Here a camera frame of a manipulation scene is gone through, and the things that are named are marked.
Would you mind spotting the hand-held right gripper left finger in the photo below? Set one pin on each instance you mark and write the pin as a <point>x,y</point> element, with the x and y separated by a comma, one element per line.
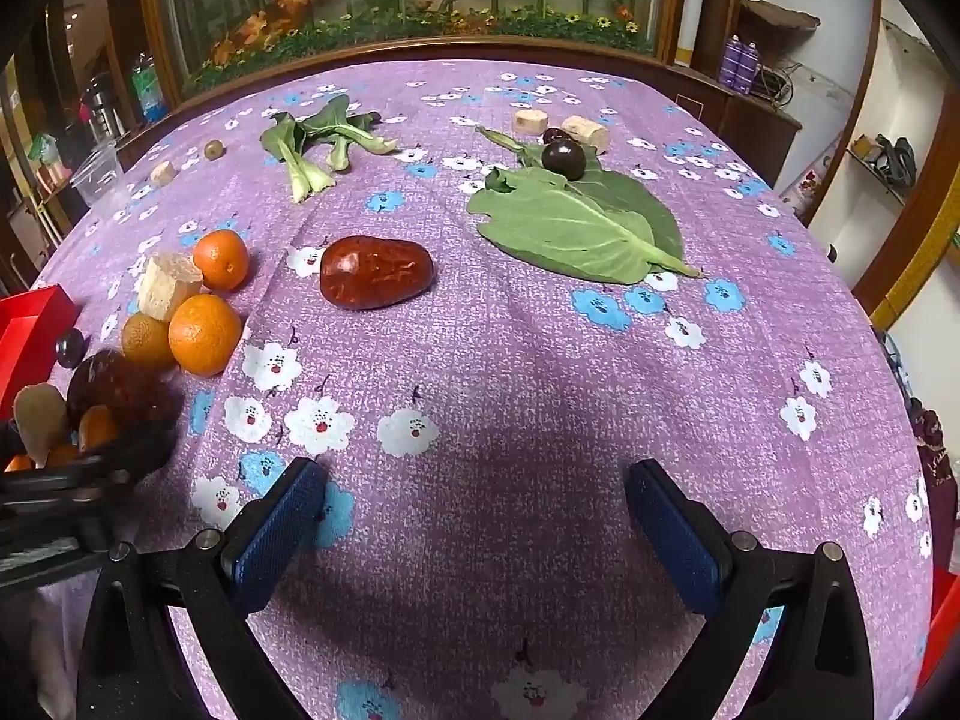
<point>281,532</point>

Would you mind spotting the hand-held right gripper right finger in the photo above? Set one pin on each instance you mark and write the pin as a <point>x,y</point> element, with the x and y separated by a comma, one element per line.
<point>675,532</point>

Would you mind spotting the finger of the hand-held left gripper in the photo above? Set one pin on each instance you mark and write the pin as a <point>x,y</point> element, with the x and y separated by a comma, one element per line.
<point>52,536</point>
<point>67,478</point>

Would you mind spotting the small orange fruit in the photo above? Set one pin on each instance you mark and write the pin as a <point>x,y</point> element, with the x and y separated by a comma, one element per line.
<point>97,427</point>
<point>61,455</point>

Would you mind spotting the beige oval fruit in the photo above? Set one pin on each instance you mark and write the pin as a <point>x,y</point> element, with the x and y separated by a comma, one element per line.
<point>39,412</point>

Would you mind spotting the dark brown round fruit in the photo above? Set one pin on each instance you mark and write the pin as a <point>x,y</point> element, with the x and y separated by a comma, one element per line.
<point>112,390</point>

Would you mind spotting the small black plum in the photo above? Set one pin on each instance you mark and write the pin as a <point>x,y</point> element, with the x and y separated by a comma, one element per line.
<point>69,349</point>

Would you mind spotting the red tray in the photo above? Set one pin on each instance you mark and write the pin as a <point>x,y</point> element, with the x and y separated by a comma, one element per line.
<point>26,330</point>

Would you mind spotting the small tan round fruit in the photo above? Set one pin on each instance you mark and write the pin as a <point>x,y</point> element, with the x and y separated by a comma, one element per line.
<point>146,341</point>

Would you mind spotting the orange tangerine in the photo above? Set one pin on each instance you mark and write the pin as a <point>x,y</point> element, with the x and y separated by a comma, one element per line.
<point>222,259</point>
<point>204,335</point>

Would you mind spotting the large red jujube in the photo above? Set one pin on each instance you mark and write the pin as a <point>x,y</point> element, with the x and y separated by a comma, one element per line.
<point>375,272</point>

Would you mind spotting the large beige sugarcane chunk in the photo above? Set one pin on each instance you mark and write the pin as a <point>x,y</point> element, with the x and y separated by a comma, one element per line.
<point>169,286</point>

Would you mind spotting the purple floral tablecloth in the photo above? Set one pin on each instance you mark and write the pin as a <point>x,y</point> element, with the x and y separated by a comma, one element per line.
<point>487,375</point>

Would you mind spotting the clear plastic cup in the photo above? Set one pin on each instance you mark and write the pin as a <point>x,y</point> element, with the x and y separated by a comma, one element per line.
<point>97,174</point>

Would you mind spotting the light green cabbage leaf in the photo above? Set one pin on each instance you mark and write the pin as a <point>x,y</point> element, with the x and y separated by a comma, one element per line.
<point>577,232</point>

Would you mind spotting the green packet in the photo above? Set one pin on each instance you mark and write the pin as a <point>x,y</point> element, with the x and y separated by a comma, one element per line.
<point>43,150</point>

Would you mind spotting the dark green leaf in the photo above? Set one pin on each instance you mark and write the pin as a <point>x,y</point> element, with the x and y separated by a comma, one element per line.
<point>649,202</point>

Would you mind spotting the brown small fruit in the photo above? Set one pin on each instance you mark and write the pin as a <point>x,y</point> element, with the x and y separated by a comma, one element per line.
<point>214,149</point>

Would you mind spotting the dark metal thermos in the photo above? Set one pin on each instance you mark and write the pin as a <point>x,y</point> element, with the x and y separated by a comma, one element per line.
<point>101,116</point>

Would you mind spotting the green bok choy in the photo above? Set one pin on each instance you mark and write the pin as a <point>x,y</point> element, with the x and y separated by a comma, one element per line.
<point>345,131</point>
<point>292,157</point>

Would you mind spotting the green label plastic bottle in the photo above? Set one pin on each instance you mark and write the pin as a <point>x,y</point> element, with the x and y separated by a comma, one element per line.
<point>148,86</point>

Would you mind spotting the dark red small fruit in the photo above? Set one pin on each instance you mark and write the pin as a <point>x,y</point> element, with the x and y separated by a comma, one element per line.
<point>555,135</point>

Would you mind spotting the dark bag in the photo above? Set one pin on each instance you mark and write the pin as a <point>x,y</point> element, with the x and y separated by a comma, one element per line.
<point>896,157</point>

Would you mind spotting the purple spray can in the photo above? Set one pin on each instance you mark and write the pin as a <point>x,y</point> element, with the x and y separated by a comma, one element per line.
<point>731,64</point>
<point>748,67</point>

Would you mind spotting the artificial plant display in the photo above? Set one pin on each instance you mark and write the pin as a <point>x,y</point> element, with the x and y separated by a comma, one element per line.
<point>405,0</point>

